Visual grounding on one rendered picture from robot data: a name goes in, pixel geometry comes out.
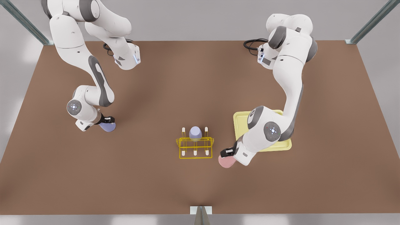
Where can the silver frame post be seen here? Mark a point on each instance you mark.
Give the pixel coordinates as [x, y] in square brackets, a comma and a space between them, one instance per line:
[25, 22]
[201, 215]
[373, 20]

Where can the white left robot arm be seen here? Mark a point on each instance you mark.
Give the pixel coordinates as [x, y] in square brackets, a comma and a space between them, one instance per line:
[289, 90]

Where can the pink cup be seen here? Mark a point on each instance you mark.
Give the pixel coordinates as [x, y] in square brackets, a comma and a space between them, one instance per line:
[226, 162]

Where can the lavender cup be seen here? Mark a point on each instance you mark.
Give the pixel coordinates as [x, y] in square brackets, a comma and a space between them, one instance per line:
[108, 127]
[195, 133]

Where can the pale yellow tray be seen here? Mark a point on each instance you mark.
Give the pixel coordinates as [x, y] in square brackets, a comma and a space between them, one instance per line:
[281, 144]

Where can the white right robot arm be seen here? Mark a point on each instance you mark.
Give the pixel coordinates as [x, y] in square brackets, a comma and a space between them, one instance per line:
[100, 79]

